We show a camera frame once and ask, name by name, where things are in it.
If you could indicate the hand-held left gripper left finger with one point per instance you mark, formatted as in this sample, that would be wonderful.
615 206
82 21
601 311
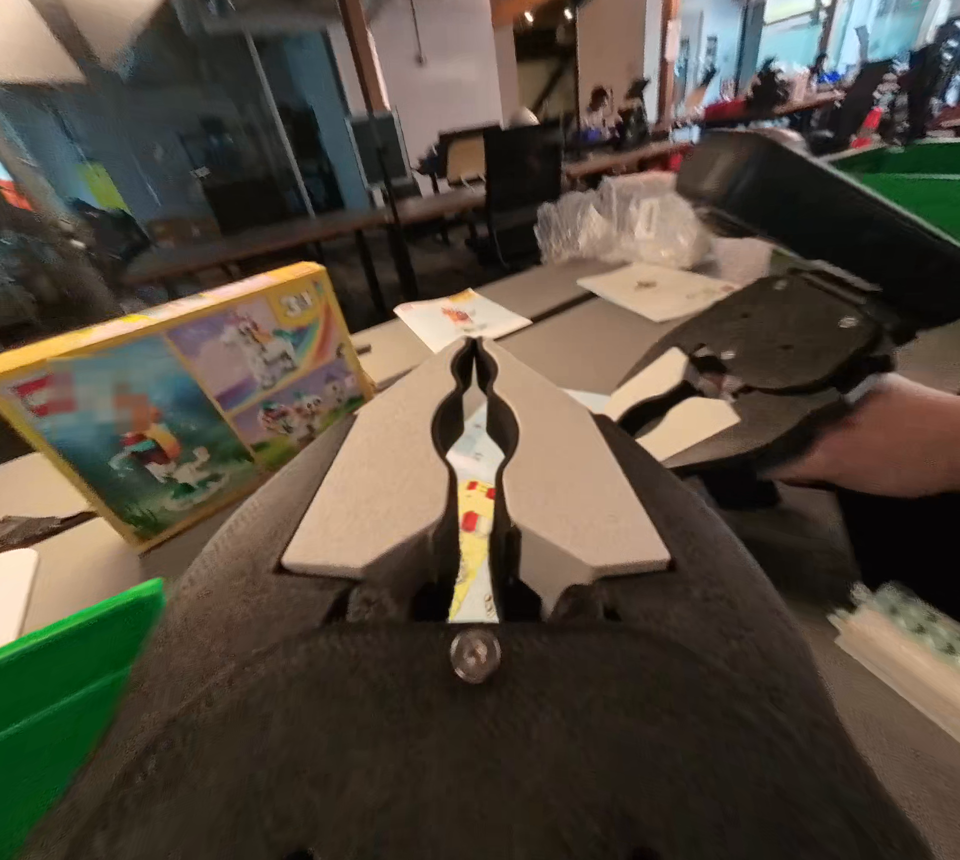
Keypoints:
375 485

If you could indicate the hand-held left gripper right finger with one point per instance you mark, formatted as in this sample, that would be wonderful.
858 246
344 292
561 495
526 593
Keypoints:
577 500

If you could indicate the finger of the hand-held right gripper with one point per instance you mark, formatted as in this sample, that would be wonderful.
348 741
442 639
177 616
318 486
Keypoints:
649 380
697 425

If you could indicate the person's right hand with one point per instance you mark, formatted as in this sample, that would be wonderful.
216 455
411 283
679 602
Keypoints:
892 436

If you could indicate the white instruction sheet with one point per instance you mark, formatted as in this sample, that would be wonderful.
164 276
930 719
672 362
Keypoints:
660 290

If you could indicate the open instruction booklet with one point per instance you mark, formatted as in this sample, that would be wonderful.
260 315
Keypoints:
474 523

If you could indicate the clear plastic bags pile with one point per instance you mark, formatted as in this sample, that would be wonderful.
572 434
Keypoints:
622 223

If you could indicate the fox cover instruction booklet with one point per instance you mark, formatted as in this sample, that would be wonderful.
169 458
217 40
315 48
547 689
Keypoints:
465 316

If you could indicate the yellow toy brick box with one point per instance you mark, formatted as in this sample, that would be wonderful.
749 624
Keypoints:
180 395

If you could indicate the black office chair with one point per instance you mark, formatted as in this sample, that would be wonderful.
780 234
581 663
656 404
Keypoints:
525 185

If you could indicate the long wooden table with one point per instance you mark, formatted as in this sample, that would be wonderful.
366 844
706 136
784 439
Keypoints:
300 230

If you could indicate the dark computer monitor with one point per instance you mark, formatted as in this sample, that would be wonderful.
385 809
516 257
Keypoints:
381 152

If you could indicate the green plastic bin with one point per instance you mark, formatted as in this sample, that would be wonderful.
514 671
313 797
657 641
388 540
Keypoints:
52 695

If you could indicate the green field with black wall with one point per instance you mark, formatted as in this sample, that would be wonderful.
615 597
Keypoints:
810 215

